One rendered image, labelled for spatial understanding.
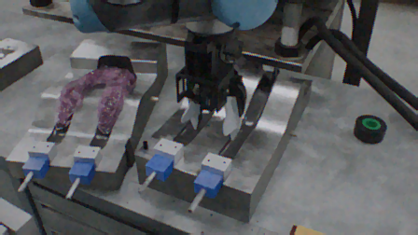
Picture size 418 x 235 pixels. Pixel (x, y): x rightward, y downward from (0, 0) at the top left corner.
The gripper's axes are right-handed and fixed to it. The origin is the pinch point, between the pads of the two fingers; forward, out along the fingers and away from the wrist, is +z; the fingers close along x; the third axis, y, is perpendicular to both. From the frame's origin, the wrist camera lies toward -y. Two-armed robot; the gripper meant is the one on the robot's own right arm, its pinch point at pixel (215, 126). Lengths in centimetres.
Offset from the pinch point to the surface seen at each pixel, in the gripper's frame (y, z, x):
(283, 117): -22.5, 10.8, 6.8
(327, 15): -117, 22, -1
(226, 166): -0.2, 9.1, 2.1
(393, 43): -282, 100, 33
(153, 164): 4.1, 10.4, -11.6
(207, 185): 4.6, 10.4, 0.5
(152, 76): -29.4, 13.4, -32.6
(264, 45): -78, 22, -16
